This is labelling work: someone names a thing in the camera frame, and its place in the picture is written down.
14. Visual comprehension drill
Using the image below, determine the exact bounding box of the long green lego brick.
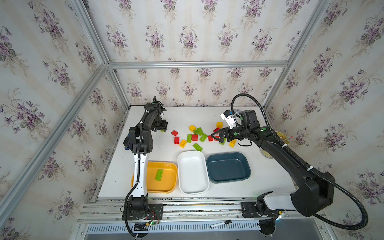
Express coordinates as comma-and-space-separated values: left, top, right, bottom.
155, 169, 164, 182

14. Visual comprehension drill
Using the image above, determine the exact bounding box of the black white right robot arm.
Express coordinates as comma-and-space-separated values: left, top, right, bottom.
212, 93, 369, 231

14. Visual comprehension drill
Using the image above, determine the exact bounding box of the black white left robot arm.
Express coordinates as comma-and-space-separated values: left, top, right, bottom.
123, 97, 168, 240

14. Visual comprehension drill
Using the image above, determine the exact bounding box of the yellow flat lego brick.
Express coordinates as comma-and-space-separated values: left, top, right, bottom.
229, 140, 237, 148

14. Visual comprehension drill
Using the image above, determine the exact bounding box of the dark teal plastic tray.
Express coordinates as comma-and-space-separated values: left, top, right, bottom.
207, 152, 251, 184

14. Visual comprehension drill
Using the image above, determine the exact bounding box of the blue stapler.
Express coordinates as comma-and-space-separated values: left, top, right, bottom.
123, 136, 131, 150

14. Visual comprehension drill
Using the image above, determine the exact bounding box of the yellow pen cup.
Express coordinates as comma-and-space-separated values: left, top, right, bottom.
260, 131, 293, 159

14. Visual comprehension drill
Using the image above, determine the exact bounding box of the white plastic tray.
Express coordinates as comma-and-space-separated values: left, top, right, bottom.
177, 151, 210, 195

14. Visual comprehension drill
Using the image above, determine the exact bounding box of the yellow plastic tray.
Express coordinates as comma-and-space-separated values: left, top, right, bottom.
147, 162, 178, 194

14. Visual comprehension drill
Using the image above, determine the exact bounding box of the black marker pen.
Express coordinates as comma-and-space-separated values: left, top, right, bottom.
210, 220, 232, 229

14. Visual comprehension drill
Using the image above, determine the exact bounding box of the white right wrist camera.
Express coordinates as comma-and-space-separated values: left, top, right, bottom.
221, 110, 242, 129

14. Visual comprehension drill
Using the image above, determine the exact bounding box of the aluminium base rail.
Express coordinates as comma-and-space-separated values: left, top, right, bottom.
71, 196, 336, 240

